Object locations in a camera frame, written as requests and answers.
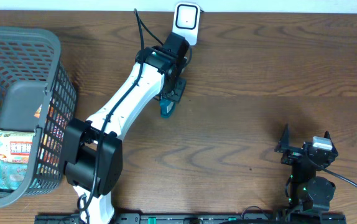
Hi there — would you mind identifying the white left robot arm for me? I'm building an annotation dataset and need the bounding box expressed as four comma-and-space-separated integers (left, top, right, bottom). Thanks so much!
58, 32, 192, 223

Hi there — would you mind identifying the yellow wet wipes pack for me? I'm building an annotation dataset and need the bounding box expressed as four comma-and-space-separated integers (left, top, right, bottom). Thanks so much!
0, 129, 35, 164

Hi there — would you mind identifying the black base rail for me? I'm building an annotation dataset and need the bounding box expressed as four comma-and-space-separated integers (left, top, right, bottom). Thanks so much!
34, 213, 347, 224

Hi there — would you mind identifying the grey plastic shopping basket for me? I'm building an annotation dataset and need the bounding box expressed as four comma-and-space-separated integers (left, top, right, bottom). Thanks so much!
0, 27, 77, 208

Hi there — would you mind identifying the teal mouthwash bottle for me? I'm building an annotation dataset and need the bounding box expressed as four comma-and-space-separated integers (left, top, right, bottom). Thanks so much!
159, 99, 175, 119

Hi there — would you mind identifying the white barcode scanner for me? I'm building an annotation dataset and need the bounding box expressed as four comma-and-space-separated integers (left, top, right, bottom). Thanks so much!
172, 2, 201, 46

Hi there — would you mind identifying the pale green tissue pack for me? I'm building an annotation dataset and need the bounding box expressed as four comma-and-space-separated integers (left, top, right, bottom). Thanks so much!
0, 161, 27, 190

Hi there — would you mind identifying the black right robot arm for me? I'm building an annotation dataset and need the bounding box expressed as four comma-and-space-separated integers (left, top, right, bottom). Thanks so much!
274, 125, 338, 213

